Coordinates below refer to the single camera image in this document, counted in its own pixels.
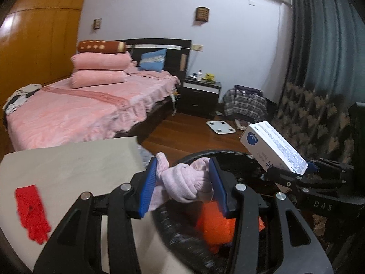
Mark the white blue cardboard box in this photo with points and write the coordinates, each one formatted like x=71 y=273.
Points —
x=270 y=148

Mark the white bathroom scale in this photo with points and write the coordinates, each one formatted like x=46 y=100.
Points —
x=220 y=127

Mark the right wall lamp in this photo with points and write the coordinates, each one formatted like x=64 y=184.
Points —
x=201 y=15

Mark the orange foam net sleeve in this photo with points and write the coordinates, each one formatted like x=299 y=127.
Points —
x=214 y=229

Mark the black headboard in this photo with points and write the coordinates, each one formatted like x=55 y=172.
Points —
x=177 y=56

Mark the wall socket plate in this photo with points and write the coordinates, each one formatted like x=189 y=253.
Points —
x=196 y=47

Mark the white lotion bottle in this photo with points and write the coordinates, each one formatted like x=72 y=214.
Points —
x=199 y=75

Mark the lower pink pillow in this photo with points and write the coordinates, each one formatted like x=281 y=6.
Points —
x=88 y=78

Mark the black nightstand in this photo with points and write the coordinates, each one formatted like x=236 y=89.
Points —
x=198 y=98

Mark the yellow plush toy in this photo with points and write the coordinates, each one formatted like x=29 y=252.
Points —
x=209 y=78

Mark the dark patterned curtain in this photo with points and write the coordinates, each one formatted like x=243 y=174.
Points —
x=325 y=77

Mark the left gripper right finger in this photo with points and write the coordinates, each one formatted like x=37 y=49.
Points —
x=272 y=234

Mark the clothes pile on bed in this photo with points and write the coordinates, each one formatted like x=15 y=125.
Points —
x=19 y=97

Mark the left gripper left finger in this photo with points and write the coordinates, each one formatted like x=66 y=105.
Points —
x=75 y=245

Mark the left wall lamp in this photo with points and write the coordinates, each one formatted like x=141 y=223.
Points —
x=97 y=24

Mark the wooden wardrobe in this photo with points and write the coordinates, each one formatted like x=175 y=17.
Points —
x=38 y=38

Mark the brown dotted bolster pillow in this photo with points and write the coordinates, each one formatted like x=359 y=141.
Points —
x=101 y=46

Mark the wall lamp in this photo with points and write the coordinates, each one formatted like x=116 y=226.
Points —
x=97 y=24
x=201 y=15

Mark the plaid shirt on chair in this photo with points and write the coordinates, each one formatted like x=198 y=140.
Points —
x=245 y=102

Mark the book on floor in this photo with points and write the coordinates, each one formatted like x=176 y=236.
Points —
x=242 y=124

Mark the bed with pink cover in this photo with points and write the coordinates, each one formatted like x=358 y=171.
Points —
x=58 y=114

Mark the blue cushion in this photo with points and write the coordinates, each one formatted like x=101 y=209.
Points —
x=153 y=61

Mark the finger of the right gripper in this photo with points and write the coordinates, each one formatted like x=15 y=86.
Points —
x=312 y=168

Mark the pink knotted sock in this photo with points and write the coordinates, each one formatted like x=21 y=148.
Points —
x=183 y=183

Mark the black trash bin with liner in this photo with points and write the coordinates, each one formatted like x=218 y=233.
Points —
x=177 y=223

